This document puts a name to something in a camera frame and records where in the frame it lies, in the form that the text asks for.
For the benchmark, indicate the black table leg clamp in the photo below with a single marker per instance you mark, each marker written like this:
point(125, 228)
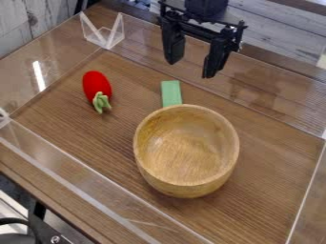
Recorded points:
point(46, 234)

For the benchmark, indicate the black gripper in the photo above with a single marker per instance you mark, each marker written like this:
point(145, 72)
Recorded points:
point(202, 18)

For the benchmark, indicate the clear acrylic corner bracket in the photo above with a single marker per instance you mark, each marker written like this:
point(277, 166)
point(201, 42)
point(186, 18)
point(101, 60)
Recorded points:
point(103, 37)

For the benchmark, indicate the red plush strawberry toy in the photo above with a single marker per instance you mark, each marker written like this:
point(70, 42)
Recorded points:
point(98, 90)

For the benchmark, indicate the green rectangular block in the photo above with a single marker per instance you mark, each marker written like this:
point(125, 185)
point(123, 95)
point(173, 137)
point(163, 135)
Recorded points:
point(171, 94)

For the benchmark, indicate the wooden bowl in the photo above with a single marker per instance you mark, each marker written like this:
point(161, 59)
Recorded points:
point(186, 148)

